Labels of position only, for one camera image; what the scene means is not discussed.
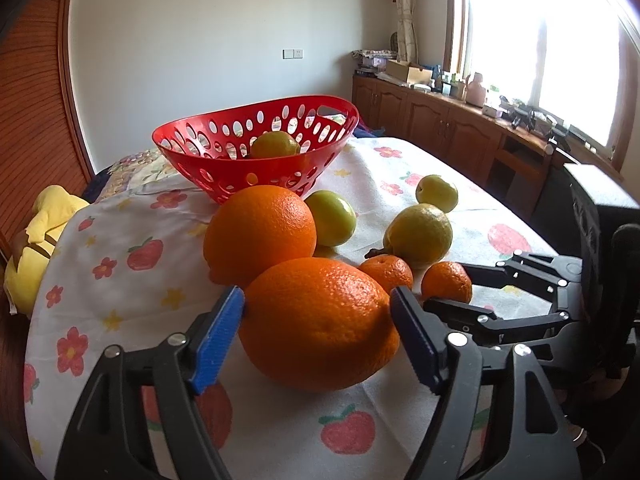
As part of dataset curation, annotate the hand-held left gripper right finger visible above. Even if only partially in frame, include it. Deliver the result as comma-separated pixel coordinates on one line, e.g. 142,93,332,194
389,286,583,480

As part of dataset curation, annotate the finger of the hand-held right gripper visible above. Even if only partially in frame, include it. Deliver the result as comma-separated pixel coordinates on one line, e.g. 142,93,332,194
423,298,576,348
456,251,585,313

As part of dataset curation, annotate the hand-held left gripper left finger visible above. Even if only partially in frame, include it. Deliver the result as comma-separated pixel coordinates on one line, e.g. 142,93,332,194
54,285,247,480

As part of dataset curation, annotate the small mandarin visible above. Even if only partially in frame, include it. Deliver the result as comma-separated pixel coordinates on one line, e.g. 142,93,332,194
421,261,473,304
359,254,415,295

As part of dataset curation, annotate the yellow-green lemon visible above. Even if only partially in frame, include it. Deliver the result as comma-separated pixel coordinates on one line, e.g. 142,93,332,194
366,203,454,270

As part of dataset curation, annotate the large orange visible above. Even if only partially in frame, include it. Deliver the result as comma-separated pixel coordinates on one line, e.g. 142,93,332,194
237,257,401,393
203,185,318,288

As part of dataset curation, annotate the small green jujube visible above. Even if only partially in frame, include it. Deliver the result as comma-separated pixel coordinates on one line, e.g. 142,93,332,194
415,174,459,213

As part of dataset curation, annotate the red perforated plastic basket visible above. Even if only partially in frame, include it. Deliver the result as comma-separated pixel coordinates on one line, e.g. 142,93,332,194
151,95,361,206

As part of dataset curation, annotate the white floral strawberry tablecloth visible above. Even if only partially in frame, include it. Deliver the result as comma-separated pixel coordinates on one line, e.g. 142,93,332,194
24,136,561,480

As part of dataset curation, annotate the large green jujube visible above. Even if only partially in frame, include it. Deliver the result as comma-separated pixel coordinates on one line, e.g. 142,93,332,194
304,190,358,247

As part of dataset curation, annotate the black device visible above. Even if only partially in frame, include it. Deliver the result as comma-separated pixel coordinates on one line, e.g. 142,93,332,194
500,100,556,133

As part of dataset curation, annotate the wooden sideboard cabinet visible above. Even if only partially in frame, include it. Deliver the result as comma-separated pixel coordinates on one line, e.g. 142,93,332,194
351,75,626,221

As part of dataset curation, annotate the pink bottle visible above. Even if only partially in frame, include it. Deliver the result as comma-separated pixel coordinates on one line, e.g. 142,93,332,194
465,72,488,107

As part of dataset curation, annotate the patterned quilt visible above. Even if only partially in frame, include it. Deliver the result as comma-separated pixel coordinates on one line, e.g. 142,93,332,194
82,147,201,203

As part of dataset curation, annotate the small yellow-green fruit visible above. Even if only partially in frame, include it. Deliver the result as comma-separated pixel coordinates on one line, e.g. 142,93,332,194
250,131,302,159

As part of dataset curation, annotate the yellow cloth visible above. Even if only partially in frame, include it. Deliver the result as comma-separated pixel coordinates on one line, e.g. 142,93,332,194
4,185,91,316

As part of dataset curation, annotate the cardboard box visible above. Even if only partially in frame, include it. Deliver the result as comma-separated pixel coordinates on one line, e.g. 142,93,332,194
386,60,433,86

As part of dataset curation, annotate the window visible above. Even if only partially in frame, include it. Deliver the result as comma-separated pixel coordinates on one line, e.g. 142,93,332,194
450,0,640,171

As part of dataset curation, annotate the stack of folded cloths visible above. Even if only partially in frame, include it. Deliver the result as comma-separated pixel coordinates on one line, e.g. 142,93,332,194
351,49,396,73

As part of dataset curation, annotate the patterned curtain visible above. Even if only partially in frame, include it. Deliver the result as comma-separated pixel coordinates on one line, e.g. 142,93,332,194
377,0,418,63

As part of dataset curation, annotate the brown wooden slatted panel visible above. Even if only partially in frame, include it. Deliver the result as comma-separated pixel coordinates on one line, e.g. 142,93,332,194
0,0,96,261

